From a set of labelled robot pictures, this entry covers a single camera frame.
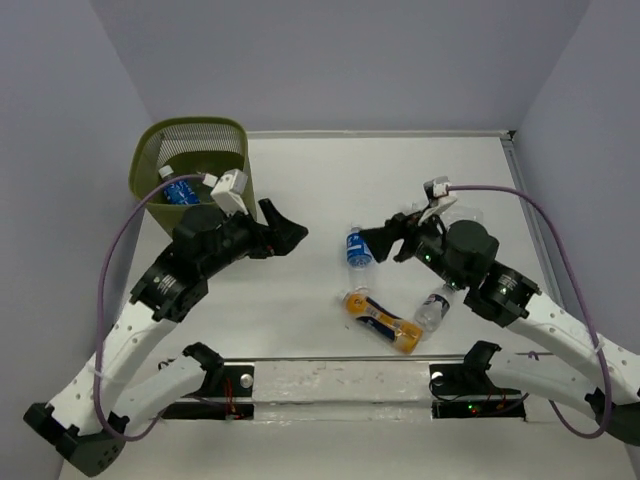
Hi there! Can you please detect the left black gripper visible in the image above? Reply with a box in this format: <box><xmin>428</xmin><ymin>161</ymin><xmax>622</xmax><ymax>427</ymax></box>
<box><xmin>204</xmin><ymin>197</ymin><xmax>308</xmax><ymax>275</ymax></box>

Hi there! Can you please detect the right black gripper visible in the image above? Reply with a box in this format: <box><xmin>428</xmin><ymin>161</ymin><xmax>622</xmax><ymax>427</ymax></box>
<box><xmin>356</xmin><ymin>203</ymin><xmax>465</xmax><ymax>289</ymax></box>

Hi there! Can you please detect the clear plastic bottle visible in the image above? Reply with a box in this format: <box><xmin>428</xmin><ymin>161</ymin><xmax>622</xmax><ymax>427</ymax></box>
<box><xmin>409</xmin><ymin>199</ymin><xmax>486</xmax><ymax>226</ymax></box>

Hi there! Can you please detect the blue label bottle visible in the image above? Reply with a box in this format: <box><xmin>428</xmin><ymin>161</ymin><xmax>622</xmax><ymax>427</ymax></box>
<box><xmin>345</xmin><ymin>224</ymin><xmax>374</xmax><ymax>291</ymax></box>
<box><xmin>158</xmin><ymin>165</ymin><xmax>200</xmax><ymax>206</ymax></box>

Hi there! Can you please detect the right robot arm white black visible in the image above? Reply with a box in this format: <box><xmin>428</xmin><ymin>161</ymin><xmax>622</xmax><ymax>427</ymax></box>
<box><xmin>360</xmin><ymin>213</ymin><xmax>639</xmax><ymax>446</ymax></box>

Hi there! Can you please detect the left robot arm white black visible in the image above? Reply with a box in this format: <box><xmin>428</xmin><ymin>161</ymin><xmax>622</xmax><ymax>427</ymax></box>
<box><xmin>24</xmin><ymin>199</ymin><xmax>308</xmax><ymax>478</ymax></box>

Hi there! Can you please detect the green mesh waste bin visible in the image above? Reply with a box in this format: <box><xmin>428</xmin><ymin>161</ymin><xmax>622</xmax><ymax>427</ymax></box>
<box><xmin>129</xmin><ymin>116</ymin><xmax>259</xmax><ymax>236</ymax></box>

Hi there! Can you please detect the pepsi label small bottle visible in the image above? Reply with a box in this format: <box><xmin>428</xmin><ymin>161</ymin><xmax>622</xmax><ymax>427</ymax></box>
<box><xmin>414</xmin><ymin>285</ymin><xmax>455</xmax><ymax>334</ymax></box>

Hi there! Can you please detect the orange tea bottle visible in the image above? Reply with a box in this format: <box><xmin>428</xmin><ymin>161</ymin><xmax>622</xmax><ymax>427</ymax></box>
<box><xmin>342</xmin><ymin>290</ymin><xmax>423</xmax><ymax>355</ymax></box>

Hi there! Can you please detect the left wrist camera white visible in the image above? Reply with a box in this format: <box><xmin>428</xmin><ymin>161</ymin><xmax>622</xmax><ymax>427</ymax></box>
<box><xmin>203</xmin><ymin>169</ymin><xmax>249</xmax><ymax>216</ymax></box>

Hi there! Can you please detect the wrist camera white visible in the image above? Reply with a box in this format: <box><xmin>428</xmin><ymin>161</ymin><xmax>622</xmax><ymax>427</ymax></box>
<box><xmin>203</xmin><ymin>169</ymin><xmax>249</xmax><ymax>216</ymax></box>
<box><xmin>418</xmin><ymin>176</ymin><xmax>457</xmax><ymax>225</ymax></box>

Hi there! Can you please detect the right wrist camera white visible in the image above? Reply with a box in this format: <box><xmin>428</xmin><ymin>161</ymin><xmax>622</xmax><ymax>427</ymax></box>
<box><xmin>418</xmin><ymin>176</ymin><xmax>457</xmax><ymax>225</ymax></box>

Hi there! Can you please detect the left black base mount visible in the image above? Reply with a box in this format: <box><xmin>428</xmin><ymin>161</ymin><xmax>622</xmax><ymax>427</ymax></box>
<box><xmin>162</xmin><ymin>362</ymin><xmax>255</xmax><ymax>421</ymax></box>

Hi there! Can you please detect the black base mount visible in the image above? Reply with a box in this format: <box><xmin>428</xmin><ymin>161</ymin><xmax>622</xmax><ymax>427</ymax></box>
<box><xmin>428</xmin><ymin>363</ymin><xmax>526</xmax><ymax>420</ymax></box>
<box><xmin>162</xmin><ymin>362</ymin><xmax>255</xmax><ymax>421</ymax></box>

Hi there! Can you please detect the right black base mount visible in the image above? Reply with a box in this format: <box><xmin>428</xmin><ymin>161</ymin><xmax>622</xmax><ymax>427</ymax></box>
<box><xmin>428</xmin><ymin>363</ymin><xmax>526</xmax><ymax>420</ymax></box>

